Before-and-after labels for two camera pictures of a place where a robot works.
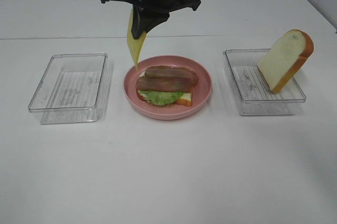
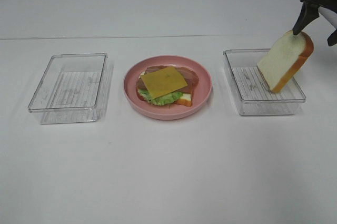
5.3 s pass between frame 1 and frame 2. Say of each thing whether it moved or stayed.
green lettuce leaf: stayed
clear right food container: stayed
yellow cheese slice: moved
